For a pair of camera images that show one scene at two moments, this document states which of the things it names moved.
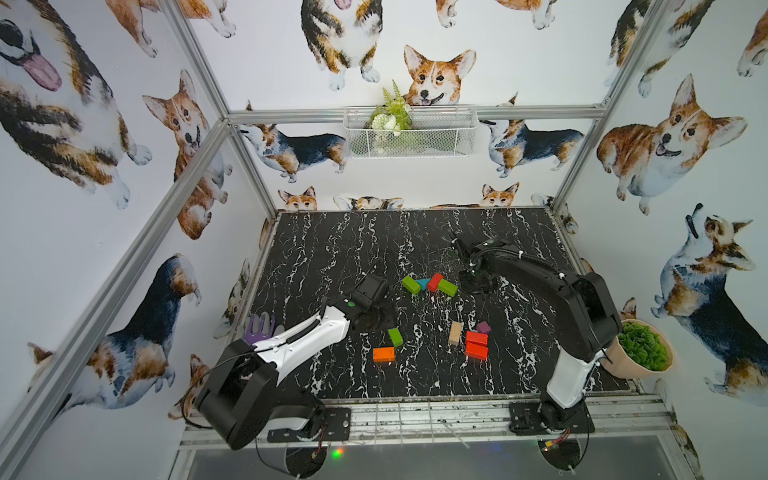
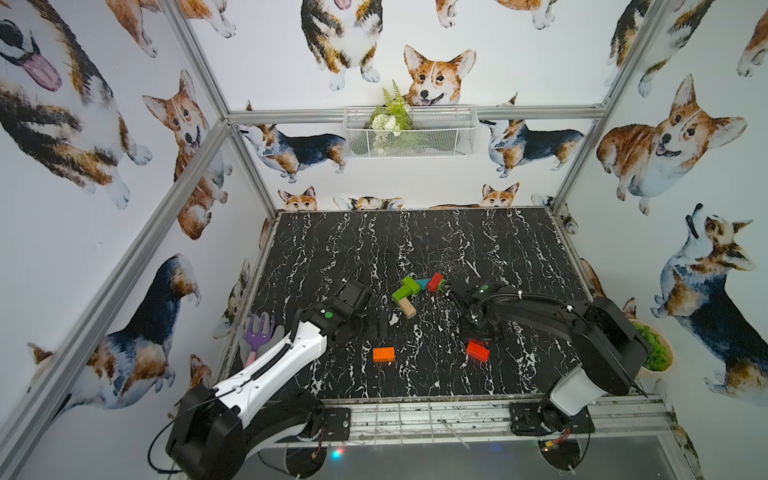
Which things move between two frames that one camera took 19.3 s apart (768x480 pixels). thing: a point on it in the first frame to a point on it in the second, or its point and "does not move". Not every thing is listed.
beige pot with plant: [640, 352] does not move
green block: [411, 285] does not move
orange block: [383, 354] does not move
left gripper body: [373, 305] to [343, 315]
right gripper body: [473, 284] to [471, 324]
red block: [435, 281] does not move
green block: [395, 336] to [401, 292]
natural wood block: [455, 332] to [407, 308]
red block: [477, 347] does not move
